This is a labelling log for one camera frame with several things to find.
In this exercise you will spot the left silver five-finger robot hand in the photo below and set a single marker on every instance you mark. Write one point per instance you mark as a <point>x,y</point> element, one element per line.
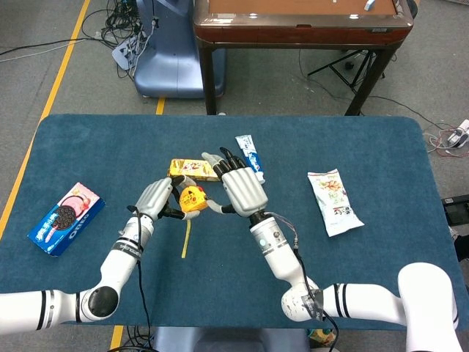
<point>154,198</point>

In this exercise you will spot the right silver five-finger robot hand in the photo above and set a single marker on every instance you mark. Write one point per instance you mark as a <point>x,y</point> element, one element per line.
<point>243,190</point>

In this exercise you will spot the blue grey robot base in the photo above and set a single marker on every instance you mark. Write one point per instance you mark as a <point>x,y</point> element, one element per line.
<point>172,62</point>

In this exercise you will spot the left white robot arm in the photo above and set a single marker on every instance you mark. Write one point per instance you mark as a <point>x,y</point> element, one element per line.
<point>117,267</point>

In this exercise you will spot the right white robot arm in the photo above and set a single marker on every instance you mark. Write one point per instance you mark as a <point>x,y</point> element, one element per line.
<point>282,260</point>

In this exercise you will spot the blue white toothpaste tube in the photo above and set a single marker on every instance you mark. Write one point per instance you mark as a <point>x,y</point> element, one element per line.
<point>253,155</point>

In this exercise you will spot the yellow foil biscuit pack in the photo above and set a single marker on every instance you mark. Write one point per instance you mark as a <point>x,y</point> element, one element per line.
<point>190,168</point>

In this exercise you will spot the blue felt table mat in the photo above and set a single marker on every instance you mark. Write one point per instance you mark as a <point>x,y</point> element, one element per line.
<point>256,139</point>

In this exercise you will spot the blue Oreo cookie box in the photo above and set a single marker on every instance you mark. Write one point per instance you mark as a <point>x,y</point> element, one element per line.
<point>66,220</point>

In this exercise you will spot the white snack packet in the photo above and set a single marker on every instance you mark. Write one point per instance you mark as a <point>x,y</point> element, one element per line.
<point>335,201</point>

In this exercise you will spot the white power strip with plugs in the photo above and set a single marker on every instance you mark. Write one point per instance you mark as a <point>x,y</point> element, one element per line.
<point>122,53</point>

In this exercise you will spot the grey blue robot torso base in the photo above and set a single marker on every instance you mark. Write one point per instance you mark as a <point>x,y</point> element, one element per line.
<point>227,341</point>

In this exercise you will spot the black tripod stand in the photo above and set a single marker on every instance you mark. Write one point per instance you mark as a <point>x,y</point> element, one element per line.
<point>346,66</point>

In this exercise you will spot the colourful small package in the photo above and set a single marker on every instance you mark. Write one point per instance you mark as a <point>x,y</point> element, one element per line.
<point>322,337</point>

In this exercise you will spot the brown mahjong table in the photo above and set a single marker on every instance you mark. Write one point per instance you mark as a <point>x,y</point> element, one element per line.
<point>300,31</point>

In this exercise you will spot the black equipment case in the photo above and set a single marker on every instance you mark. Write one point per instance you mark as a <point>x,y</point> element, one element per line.
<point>458,210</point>

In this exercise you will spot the white blue mahjong tile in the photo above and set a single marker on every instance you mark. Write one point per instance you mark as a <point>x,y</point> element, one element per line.
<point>369,4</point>

